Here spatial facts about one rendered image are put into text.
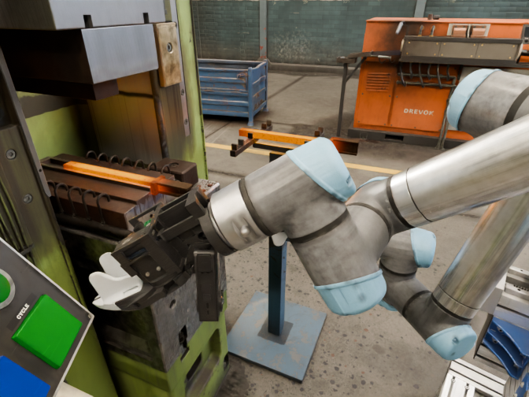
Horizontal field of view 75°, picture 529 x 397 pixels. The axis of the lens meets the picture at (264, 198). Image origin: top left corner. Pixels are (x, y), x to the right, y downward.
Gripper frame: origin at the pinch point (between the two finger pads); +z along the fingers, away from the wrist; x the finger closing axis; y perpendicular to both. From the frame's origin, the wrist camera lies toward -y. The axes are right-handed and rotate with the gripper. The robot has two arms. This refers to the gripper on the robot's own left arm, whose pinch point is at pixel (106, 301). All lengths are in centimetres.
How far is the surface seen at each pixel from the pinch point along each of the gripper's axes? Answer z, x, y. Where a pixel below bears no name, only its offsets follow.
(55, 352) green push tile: 9.6, 2.5, -2.0
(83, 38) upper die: -6.1, -35.5, 30.1
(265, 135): -19, -82, -18
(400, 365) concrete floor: -20, -61, -134
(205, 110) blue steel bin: 77, -432, -60
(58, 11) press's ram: -6.9, -32.0, 34.6
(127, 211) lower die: 12.0, -36.5, -2.3
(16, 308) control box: 10.4, 0.2, 5.5
